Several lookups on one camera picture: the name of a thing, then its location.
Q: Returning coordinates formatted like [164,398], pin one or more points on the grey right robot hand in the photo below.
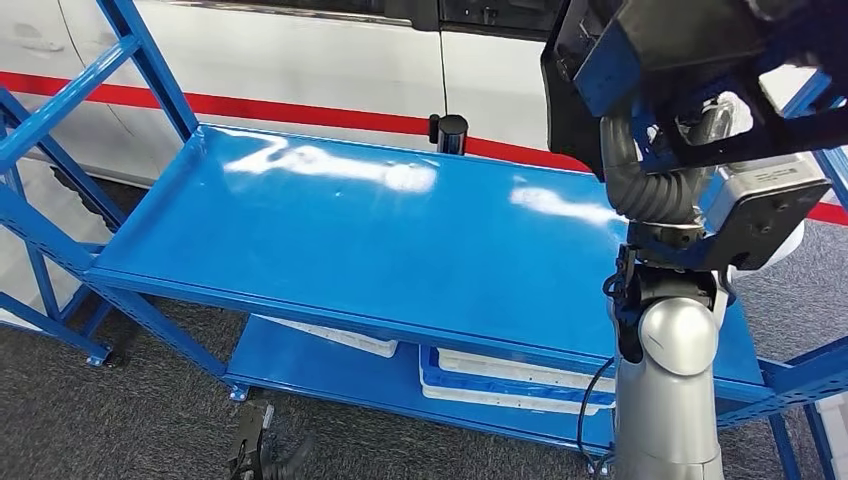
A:
[616,149]

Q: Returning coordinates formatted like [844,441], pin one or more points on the black plastic plate frame part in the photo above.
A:
[696,40]

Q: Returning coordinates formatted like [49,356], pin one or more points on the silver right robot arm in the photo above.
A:
[669,411]

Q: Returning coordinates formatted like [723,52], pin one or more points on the blue metal shelf rack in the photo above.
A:
[331,252]

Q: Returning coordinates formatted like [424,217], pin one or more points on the blue plastic crate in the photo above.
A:
[427,371]

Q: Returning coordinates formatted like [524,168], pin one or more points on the white car with red stripe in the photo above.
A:
[298,66]

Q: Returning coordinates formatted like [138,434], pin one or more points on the white foam box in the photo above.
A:
[836,437]

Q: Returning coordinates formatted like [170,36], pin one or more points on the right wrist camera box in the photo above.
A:
[762,218]

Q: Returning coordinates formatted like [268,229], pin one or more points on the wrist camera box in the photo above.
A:
[762,218]
[250,437]

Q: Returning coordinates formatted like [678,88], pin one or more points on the black stanchion post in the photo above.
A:
[454,136]

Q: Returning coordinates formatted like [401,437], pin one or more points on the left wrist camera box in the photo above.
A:
[250,437]

